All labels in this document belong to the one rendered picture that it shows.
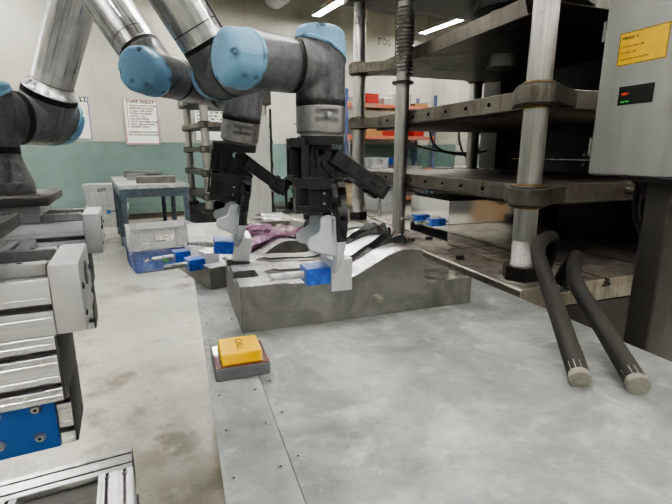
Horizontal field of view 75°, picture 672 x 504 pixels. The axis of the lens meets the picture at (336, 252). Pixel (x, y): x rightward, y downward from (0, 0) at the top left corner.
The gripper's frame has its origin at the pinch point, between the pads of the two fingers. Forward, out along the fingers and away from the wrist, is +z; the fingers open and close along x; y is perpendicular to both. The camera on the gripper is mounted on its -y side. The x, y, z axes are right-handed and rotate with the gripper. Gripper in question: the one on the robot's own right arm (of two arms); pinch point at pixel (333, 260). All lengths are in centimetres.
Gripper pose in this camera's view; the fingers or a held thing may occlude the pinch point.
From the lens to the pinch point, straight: 72.3
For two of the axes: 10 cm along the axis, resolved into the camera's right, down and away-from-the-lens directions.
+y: -9.4, 0.7, -3.3
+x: 3.4, 2.1, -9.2
